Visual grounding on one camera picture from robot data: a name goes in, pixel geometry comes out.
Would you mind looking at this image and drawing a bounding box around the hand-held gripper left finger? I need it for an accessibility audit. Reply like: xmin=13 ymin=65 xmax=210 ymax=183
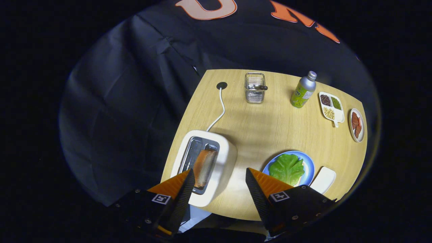
xmin=113 ymin=169 xmax=195 ymax=238

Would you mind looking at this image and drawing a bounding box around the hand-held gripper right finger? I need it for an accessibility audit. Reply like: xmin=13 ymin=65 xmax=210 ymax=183
xmin=245 ymin=168 xmax=337 ymax=238

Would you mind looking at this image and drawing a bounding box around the toasted bread slice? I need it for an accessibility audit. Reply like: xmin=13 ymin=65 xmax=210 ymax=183
xmin=193 ymin=150 xmax=217 ymax=188

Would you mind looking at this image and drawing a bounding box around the green lettuce leaf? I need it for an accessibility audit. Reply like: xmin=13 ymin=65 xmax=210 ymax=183
xmin=269 ymin=154 xmax=305 ymax=186

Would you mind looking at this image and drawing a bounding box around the cream toaster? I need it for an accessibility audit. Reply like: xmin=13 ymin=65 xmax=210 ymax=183
xmin=170 ymin=130 xmax=238 ymax=207

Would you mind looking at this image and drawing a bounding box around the blue round plate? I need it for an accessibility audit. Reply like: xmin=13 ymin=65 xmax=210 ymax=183
xmin=262 ymin=151 xmax=315 ymax=187

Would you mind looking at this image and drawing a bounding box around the white square plate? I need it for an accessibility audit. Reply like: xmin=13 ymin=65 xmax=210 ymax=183
xmin=310 ymin=166 xmax=337 ymax=195

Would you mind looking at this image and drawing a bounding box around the black backdrop cloth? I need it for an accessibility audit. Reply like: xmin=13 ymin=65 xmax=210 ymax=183
xmin=59 ymin=0 xmax=382 ymax=206

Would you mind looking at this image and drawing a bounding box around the green label metal bottle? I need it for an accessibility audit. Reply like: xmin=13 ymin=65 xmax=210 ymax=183
xmin=291 ymin=71 xmax=317 ymax=108

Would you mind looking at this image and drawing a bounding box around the white divided tray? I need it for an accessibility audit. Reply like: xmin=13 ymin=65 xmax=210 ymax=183
xmin=319 ymin=91 xmax=345 ymax=128

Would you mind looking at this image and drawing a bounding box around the white oval plate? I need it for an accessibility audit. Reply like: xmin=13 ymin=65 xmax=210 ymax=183
xmin=349 ymin=108 xmax=365 ymax=143

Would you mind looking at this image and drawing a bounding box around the white power cable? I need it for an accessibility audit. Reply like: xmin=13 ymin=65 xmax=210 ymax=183
xmin=206 ymin=87 xmax=225 ymax=132

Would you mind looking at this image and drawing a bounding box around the metal wire basket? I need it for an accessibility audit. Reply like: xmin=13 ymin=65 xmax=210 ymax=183
xmin=244 ymin=73 xmax=266 ymax=104

